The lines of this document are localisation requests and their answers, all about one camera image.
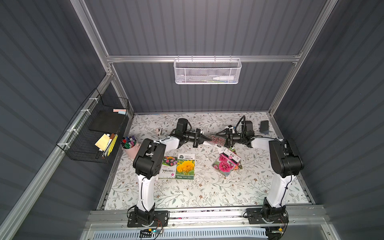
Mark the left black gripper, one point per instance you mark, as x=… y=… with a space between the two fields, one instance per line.
x=196 y=138

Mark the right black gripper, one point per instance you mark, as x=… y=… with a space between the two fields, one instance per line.
x=229 y=137

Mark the red pink field seed packet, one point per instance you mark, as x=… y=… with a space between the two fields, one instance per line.
x=215 y=141

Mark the pink carnation seed packet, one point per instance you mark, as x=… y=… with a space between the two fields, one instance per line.
x=227 y=162

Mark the yellow sunflower seed packet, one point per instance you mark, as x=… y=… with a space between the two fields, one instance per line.
x=185 y=167

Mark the mixed flowers pink label packet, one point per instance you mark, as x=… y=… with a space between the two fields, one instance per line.
x=168 y=168

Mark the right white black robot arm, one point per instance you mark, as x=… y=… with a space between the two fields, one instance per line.
x=285 y=162

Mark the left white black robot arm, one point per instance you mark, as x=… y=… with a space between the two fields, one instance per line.
x=148 y=161

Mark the black rectangular eraser block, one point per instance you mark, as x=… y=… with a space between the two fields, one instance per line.
x=264 y=127

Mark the pink marker cup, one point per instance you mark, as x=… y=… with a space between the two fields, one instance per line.
x=130 y=146

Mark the white bottle in basket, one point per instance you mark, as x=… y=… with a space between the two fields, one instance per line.
x=224 y=79

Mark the black notebook in basket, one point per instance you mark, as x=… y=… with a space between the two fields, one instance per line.
x=107 y=122

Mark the yellow sticky note pad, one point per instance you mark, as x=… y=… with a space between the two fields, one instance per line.
x=103 y=142

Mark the white wire mesh basket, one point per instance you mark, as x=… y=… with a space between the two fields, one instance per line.
x=201 y=71

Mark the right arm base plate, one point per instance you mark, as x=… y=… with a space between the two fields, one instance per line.
x=267 y=215

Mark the black wire wall basket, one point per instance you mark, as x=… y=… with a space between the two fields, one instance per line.
x=78 y=142

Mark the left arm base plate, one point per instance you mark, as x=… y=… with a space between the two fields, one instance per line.
x=149 y=220

